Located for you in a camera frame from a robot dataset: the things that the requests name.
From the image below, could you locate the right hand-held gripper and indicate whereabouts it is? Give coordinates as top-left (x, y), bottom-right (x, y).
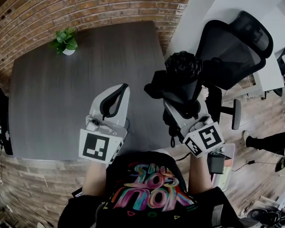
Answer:
top-left (162, 97), bottom-right (226, 159)

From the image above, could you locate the black umbrella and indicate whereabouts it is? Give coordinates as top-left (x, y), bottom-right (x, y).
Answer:
top-left (143, 51), bottom-right (204, 149)

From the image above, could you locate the black mesh office chair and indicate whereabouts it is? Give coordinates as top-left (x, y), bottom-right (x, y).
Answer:
top-left (194, 10), bottom-right (275, 131)

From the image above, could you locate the person's left forearm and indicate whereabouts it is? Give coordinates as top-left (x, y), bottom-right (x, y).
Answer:
top-left (81, 161), bottom-right (108, 197)

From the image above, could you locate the black t-shirt with colourful print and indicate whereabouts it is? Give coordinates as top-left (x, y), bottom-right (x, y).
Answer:
top-left (57, 151), bottom-right (246, 228)

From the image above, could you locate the dark laptop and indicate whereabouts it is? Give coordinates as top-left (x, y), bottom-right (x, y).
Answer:
top-left (72, 186), bottom-right (84, 200)

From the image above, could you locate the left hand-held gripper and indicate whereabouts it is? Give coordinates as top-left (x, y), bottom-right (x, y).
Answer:
top-left (78, 83), bottom-right (131, 164)

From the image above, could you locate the dark grey wooden table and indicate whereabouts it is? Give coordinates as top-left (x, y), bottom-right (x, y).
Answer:
top-left (8, 20), bottom-right (179, 162)

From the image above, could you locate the black box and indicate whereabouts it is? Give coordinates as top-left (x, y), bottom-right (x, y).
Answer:
top-left (207, 153), bottom-right (227, 175)

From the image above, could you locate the green plant in white pot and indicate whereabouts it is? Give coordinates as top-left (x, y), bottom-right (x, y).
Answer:
top-left (49, 27), bottom-right (79, 57)

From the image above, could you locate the person's right forearm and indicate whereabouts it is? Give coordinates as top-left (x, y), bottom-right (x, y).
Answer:
top-left (188, 154), bottom-right (214, 195)

